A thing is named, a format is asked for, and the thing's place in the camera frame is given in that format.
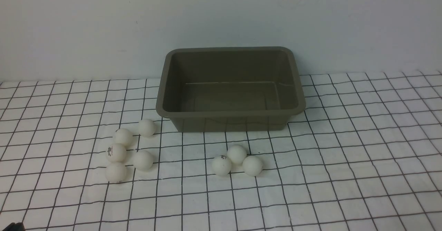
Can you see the white black-grid tablecloth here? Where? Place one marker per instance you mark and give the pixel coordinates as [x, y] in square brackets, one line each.
[365, 155]

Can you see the white ball cluster top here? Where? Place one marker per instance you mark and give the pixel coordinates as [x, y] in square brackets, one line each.
[123, 136]

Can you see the olive green plastic bin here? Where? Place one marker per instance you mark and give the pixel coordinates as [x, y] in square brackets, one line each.
[230, 89]

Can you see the white ball with logo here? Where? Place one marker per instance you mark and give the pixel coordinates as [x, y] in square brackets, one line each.
[116, 153]

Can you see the white ball cluster bottom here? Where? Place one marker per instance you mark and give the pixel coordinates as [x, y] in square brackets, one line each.
[115, 172]

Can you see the white ball cluster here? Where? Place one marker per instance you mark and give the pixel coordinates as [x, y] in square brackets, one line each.
[123, 136]
[115, 172]
[143, 160]

